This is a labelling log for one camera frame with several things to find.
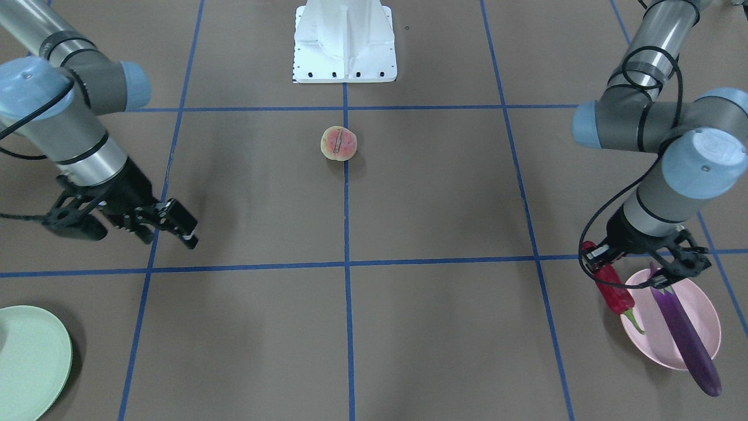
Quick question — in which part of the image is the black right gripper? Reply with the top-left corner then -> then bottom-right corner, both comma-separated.
44,158 -> 199,250

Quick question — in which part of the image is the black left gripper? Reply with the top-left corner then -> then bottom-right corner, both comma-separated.
581,210 -> 712,290

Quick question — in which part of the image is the red chili pepper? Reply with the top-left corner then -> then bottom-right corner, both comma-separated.
587,264 -> 646,335

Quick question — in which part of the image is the purple eggplant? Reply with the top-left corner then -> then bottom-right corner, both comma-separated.
649,286 -> 722,397

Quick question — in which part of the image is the pink yellow peach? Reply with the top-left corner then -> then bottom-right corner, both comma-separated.
320,126 -> 358,161

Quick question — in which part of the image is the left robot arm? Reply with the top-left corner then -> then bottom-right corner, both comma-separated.
572,1 -> 746,289

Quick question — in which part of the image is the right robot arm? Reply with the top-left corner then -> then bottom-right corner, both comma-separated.
1,1 -> 198,250

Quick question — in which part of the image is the pink plate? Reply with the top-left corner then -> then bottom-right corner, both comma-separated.
621,279 -> 722,371

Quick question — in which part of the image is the green plate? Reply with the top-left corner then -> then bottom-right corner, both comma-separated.
1,305 -> 72,420

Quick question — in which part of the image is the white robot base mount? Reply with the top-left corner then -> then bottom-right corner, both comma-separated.
292,1 -> 398,84

